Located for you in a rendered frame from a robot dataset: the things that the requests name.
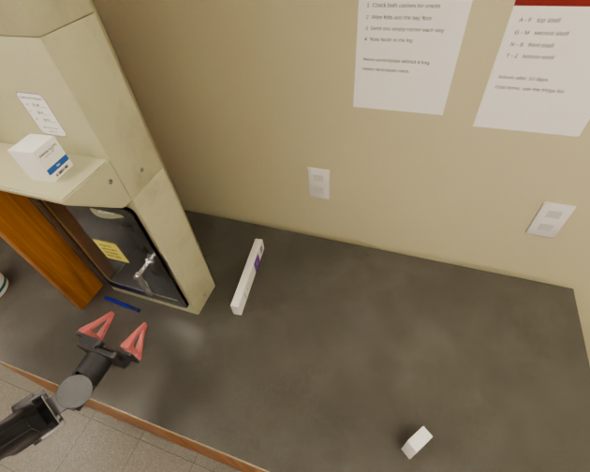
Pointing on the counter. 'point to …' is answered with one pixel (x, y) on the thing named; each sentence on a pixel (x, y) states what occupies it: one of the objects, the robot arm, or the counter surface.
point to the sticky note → (110, 250)
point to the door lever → (144, 278)
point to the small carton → (41, 157)
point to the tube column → (29, 16)
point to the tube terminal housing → (93, 129)
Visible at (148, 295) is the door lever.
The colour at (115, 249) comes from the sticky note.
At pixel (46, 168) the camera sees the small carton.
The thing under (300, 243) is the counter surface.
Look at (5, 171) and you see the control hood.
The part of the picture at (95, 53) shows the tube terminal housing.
